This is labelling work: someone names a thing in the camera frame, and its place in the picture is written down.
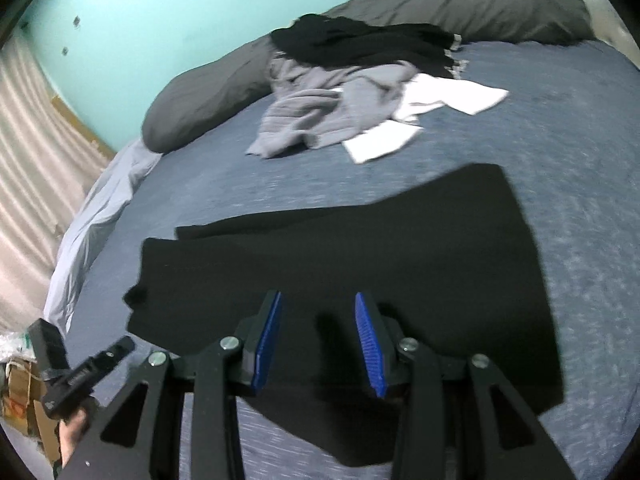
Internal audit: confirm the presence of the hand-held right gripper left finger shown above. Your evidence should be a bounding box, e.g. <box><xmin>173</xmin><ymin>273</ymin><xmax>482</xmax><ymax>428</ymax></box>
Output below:
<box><xmin>65</xmin><ymin>290</ymin><xmax>283</xmax><ymax>480</ymax></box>

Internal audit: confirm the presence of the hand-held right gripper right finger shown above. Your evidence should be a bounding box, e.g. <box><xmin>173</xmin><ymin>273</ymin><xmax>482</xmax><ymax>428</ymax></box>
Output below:
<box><xmin>354</xmin><ymin>291</ymin><xmax>576</xmax><ymax>480</ymax></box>

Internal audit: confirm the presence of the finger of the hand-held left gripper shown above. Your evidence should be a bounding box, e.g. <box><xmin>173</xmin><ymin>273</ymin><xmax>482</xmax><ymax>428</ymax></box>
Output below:
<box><xmin>90</xmin><ymin>335</ymin><xmax>137</xmax><ymax>378</ymax></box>

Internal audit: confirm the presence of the black sweatshirt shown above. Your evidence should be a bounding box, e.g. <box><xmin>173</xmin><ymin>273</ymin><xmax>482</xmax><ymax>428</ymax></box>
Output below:
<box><xmin>122</xmin><ymin>164</ymin><xmax>566</xmax><ymax>467</ymax></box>

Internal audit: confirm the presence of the person's left hand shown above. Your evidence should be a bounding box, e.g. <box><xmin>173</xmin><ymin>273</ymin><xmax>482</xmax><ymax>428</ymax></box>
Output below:
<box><xmin>57</xmin><ymin>395</ymin><xmax>101</xmax><ymax>468</ymax></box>

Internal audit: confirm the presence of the cardboard box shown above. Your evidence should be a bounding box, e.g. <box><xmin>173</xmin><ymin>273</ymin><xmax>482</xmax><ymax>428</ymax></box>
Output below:
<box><xmin>0</xmin><ymin>355</ymin><xmax>63</xmax><ymax>463</ymax></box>

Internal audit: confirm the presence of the clear plastic bag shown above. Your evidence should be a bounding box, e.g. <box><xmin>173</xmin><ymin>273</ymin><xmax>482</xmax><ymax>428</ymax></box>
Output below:
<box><xmin>0</xmin><ymin>330</ymin><xmax>38</xmax><ymax>361</ymax></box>

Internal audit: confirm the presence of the light grey duvet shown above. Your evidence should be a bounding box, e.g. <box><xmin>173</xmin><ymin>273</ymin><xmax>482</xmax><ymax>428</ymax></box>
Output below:
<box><xmin>44</xmin><ymin>137</ymin><xmax>163</xmax><ymax>333</ymax></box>

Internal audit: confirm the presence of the beige curtain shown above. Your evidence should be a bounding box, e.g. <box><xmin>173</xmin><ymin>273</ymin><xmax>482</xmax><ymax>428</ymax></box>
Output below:
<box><xmin>0</xmin><ymin>30</ymin><xmax>113</xmax><ymax>321</ymax></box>

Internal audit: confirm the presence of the wooden board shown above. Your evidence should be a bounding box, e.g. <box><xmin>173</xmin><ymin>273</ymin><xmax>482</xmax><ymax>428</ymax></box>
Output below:
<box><xmin>50</xmin><ymin>94</ymin><xmax>118</xmax><ymax>161</ymax></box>

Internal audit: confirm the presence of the grey knitted sweater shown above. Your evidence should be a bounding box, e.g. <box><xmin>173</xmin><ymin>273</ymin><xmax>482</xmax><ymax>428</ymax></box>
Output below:
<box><xmin>245</xmin><ymin>57</ymin><xmax>418</xmax><ymax>159</ymax></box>

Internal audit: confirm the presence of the bed with blue patterned sheet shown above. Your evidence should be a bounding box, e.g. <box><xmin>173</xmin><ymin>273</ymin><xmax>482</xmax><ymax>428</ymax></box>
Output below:
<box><xmin>42</xmin><ymin>40</ymin><xmax>640</xmax><ymax>480</ymax></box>

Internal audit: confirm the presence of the long dark grey pillow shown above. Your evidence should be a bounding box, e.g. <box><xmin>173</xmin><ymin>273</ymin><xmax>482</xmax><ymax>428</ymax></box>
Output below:
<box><xmin>141</xmin><ymin>0</ymin><xmax>598</xmax><ymax>153</ymax></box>

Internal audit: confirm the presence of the cream tufted headboard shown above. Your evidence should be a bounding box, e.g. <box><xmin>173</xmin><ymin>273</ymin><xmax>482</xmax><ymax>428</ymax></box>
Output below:
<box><xmin>542</xmin><ymin>0</ymin><xmax>640</xmax><ymax>68</ymax></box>

